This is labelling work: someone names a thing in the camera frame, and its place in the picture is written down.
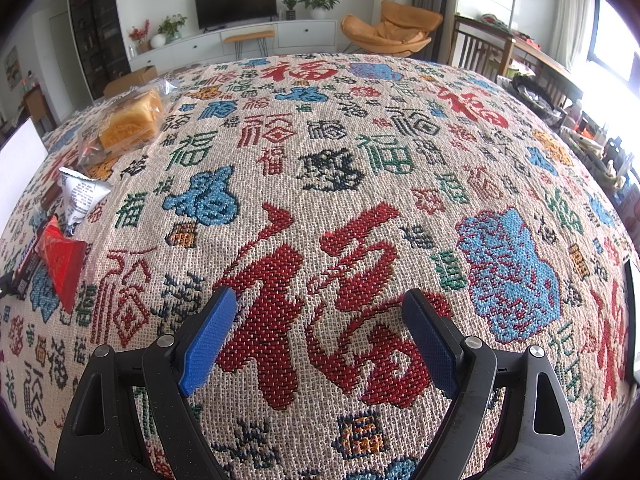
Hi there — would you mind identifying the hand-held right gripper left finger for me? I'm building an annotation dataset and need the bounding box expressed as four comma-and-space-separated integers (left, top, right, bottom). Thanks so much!
54, 286, 239, 480

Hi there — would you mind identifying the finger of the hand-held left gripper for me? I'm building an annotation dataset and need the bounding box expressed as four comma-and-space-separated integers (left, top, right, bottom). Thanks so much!
0, 270, 23, 302

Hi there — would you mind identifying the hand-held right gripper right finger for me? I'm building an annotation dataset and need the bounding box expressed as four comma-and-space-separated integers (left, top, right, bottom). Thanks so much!
402, 288, 584, 480

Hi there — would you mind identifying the red snack packet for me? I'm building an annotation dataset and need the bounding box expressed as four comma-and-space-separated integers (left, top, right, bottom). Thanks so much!
37, 215, 87, 313

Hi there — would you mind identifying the brown snack packet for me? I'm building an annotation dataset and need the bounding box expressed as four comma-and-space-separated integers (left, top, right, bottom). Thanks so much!
40, 180, 63, 211

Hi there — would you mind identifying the silver snack packet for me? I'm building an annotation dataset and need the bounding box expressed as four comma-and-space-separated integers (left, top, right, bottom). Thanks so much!
57, 166, 113, 236

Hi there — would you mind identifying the white box with brown bottom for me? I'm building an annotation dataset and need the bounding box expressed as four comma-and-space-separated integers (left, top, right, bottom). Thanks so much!
0, 116, 49, 241

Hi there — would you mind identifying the clear packet with orange snack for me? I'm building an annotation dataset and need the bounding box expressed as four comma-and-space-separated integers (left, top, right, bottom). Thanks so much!
75, 132, 123, 181

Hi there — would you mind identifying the clear bag of bread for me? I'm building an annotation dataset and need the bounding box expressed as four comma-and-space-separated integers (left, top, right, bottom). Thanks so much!
80, 80, 181, 161

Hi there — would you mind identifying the printed blanket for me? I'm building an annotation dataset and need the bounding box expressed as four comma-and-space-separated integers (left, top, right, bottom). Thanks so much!
0, 52, 640, 480

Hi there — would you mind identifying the cardboard box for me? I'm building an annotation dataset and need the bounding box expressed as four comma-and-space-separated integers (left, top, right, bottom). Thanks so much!
103, 65, 158, 100

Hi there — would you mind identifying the tall black cabinet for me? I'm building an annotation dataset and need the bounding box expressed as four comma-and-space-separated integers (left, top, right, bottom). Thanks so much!
67, 0, 132, 101

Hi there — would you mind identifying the red flower arrangement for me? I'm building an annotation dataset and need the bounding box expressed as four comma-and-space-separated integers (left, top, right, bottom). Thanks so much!
129, 20, 152, 53

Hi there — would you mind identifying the leafy plant in pot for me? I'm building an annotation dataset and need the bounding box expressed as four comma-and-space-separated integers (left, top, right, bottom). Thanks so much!
159, 14, 187, 43

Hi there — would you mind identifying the wooden bench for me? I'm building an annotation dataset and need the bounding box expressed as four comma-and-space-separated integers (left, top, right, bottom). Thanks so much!
447, 14, 583, 111

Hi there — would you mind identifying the wooden stool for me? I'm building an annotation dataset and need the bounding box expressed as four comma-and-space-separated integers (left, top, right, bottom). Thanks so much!
223, 29, 276, 60

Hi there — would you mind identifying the orange lounge chair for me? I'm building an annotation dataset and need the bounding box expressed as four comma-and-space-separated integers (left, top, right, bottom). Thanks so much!
341, 0, 444, 58

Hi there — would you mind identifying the white television cabinet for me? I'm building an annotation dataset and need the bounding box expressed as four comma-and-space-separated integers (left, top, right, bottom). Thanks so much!
127, 19, 338, 73

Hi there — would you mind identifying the black television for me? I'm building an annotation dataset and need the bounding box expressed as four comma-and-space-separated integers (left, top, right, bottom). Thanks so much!
194, 0, 277, 30

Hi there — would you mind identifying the large green potted plant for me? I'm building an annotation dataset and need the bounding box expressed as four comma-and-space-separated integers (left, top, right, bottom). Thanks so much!
298, 0, 343, 21

